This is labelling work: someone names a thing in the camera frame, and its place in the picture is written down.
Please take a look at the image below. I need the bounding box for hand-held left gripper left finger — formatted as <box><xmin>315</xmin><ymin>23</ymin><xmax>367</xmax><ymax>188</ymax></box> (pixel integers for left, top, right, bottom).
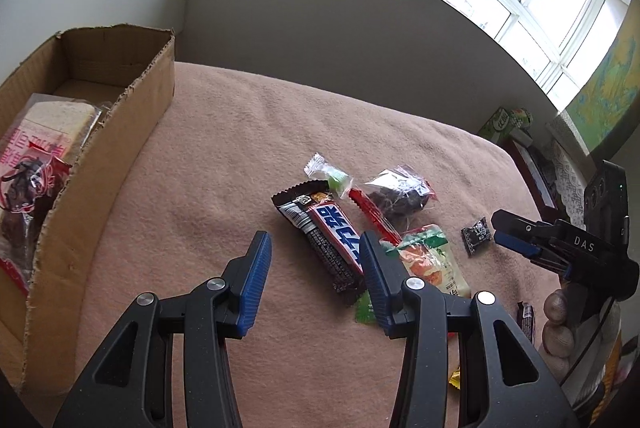
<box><xmin>52</xmin><ymin>230</ymin><xmax>273</xmax><ymax>428</ymax></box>

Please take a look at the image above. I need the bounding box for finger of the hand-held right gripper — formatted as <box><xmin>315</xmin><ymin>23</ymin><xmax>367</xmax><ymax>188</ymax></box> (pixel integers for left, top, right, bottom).
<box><xmin>491</xmin><ymin>209</ymin><xmax>556</xmax><ymax>241</ymax></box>
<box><xmin>494</xmin><ymin>230</ymin><xmax>574</xmax><ymax>279</ymax></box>

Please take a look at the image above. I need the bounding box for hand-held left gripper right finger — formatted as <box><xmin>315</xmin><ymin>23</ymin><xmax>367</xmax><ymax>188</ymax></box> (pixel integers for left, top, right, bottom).
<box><xmin>359</xmin><ymin>230</ymin><xmax>581</xmax><ymax>428</ymax></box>

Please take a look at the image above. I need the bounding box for small black candy packet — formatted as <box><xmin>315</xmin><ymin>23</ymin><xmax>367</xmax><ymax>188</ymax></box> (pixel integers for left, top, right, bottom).
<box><xmin>460</xmin><ymin>217</ymin><xmax>492</xmax><ymax>256</ymax></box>

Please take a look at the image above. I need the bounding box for green orange snack packet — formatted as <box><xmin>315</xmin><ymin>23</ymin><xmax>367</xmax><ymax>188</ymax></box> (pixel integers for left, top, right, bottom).
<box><xmin>380</xmin><ymin>224</ymin><xmax>472</xmax><ymax>299</ymax></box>

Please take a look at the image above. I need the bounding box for dark chocolate bar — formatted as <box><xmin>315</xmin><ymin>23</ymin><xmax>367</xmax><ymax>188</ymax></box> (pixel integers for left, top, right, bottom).
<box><xmin>271</xmin><ymin>180</ymin><xmax>368</xmax><ymax>306</ymax></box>

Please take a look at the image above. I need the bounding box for clear red dried fruit packet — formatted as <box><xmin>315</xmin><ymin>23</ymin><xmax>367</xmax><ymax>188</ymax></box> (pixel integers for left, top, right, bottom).
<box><xmin>0</xmin><ymin>158</ymin><xmax>73</xmax><ymax>299</ymax></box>
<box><xmin>348</xmin><ymin>164</ymin><xmax>438</xmax><ymax>245</ymax></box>

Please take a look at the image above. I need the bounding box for green candy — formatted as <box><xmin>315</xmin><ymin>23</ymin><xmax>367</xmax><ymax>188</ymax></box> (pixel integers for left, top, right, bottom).
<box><xmin>305</xmin><ymin>152</ymin><xmax>354</xmax><ymax>199</ymax></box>

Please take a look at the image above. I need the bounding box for brown cardboard box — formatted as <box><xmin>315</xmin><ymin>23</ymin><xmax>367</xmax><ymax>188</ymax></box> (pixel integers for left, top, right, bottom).
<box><xmin>0</xmin><ymin>25</ymin><xmax>176</xmax><ymax>394</ymax></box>

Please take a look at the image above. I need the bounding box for person's right hand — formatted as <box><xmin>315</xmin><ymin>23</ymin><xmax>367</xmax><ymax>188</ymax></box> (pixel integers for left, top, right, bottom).
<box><xmin>542</xmin><ymin>290</ymin><xmax>576</xmax><ymax>361</ymax></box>

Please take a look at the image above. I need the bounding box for small green wrapper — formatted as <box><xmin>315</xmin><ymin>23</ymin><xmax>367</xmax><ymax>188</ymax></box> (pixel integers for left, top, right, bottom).
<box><xmin>355</xmin><ymin>292</ymin><xmax>378</xmax><ymax>324</ymax></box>

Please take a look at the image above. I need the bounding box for dark red framed board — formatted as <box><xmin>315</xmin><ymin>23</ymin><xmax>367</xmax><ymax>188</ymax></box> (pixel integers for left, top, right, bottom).
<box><xmin>502</xmin><ymin>138</ymin><xmax>561</xmax><ymax>211</ymax></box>

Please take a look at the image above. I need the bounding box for white lace cloth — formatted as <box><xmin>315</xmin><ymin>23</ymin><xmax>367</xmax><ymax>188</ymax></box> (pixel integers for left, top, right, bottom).
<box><xmin>547</xmin><ymin>118</ymin><xmax>601</xmax><ymax>229</ymax></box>

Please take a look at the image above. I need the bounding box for small dark brown candy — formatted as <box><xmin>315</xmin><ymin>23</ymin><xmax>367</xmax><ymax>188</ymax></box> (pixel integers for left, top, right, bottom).
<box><xmin>516</xmin><ymin>301</ymin><xmax>537</xmax><ymax>341</ymax></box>

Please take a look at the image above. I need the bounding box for green printed carton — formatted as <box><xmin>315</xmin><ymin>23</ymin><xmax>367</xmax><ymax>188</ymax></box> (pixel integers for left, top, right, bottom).
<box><xmin>477</xmin><ymin>106</ymin><xmax>513</xmax><ymax>143</ymax></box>

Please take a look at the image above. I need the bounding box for pink fleece blanket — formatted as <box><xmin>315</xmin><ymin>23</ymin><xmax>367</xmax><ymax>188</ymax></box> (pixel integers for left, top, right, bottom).
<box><xmin>50</xmin><ymin>62</ymin><xmax>571</xmax><ymax>428</ymax></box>

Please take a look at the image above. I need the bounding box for pink printed bread packet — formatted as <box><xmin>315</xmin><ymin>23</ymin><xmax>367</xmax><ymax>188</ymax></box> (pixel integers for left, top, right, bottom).
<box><xmin>0</xmin><ymin>94</ymin><xmax>103</xmax><ymax>189</ymax></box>

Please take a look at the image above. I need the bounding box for black cable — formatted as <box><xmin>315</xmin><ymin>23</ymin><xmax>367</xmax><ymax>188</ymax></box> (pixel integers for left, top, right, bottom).
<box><xmin>560</xmin><ymin>295</ymin><xmax>616</xmax><ymax>386</ymax></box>

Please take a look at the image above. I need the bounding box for colourful wall map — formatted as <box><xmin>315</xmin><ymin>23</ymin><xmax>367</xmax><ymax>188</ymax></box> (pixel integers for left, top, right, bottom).
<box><xmin>565</xmin><ymin>15</ymin><xmax>640</xmax><ymax>156</ymax></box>

